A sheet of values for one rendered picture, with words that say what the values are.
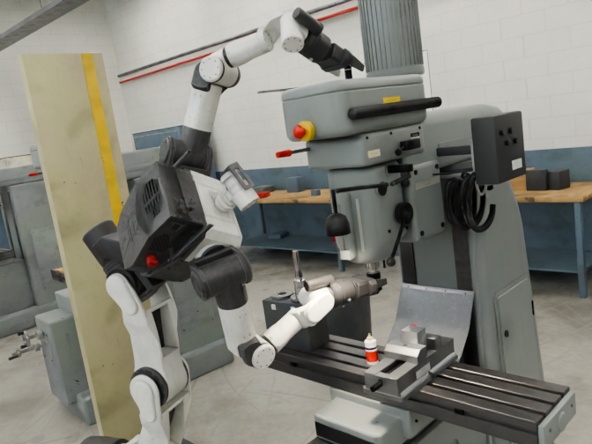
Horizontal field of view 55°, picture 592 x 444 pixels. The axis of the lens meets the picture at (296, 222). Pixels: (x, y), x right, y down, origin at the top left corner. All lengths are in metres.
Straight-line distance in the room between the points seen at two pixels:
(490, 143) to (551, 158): 4.26
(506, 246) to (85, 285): 2.09
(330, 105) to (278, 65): 6.52
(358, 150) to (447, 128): 0.50
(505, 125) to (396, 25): 0.48
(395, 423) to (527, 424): 0.42
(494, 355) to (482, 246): 0.42
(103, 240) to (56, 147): 1.31
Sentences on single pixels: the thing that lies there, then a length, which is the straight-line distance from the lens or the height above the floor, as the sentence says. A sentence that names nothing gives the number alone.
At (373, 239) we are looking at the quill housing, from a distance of 1.81.
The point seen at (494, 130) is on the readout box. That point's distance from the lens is 1.85.
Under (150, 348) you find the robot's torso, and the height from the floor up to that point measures 1.15.
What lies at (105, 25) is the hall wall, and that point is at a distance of 11.84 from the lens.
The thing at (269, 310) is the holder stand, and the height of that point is 1.09.
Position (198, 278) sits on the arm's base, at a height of 1.42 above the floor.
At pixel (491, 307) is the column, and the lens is 2.25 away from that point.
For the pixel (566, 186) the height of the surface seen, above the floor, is 0.90.
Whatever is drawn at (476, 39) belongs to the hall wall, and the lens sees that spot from 6.39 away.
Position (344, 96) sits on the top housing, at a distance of 1.66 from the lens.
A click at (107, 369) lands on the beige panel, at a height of 0.63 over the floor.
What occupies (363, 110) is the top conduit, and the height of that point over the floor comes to 1.79.
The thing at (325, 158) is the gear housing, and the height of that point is 1.67.
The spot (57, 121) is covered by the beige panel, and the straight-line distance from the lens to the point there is 3.16.
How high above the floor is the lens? 1.79
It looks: 10 degrees down
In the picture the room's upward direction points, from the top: 8 degrees counter-clockwise
